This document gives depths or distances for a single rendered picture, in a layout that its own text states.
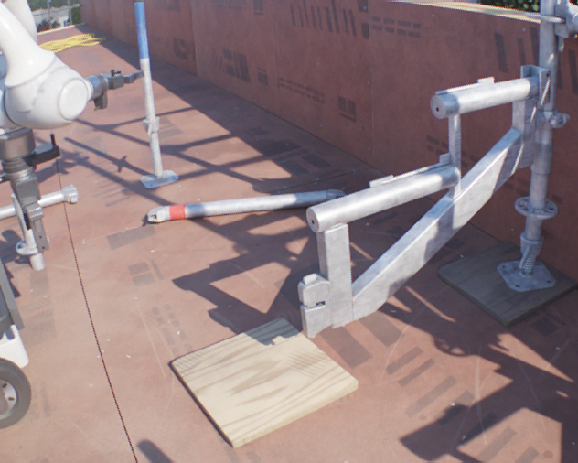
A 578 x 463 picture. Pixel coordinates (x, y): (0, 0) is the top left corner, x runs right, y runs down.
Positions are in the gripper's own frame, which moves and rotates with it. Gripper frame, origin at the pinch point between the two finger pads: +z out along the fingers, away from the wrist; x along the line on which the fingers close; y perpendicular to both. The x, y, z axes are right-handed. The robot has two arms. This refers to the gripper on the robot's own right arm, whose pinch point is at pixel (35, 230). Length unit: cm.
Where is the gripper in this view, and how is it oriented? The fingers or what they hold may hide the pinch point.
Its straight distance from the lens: 121.1
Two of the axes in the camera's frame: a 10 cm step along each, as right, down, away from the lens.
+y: -8.0, 3.1, -5.1
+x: 6.0, 3.3, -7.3
